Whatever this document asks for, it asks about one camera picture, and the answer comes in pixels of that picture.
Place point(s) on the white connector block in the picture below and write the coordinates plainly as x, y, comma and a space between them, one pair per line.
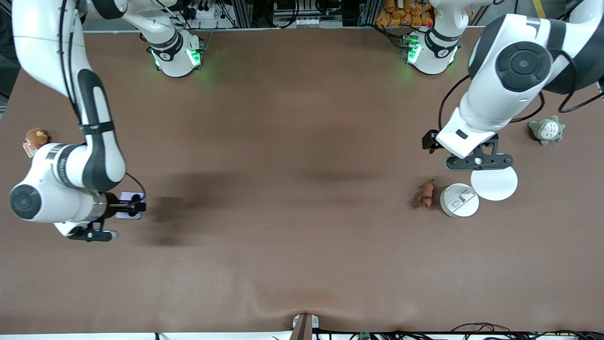
307, 21

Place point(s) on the grey green Totoro plush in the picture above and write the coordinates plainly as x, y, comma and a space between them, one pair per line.
547, 131

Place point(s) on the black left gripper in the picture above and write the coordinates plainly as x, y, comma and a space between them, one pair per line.
430, 140

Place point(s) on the white power strip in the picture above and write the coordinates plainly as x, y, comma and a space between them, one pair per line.
204, 12

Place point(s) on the small brown plush with tag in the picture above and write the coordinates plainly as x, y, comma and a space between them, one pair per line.
36, 137

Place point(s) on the brown lion statue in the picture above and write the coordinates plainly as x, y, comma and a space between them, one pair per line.
427, 193

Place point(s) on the aluminium frame post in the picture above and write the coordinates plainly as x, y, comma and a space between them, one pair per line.
240, 12
368, 12

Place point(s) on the orange stuffed toys pile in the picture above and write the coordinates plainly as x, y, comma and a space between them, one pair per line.
403, 12

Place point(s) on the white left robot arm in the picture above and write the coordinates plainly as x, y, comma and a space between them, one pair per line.
500, 94

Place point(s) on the aluminium table edge rail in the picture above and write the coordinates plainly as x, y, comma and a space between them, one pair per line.
283, 29

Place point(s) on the lavender flip phone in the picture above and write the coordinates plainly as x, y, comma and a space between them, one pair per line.
130, 196

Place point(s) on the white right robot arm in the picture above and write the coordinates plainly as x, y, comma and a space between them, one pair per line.
101, 156

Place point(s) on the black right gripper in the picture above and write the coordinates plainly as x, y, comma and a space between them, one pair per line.
113, 205

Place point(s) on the camera mounting pole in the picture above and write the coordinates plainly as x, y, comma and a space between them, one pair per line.
304, 327

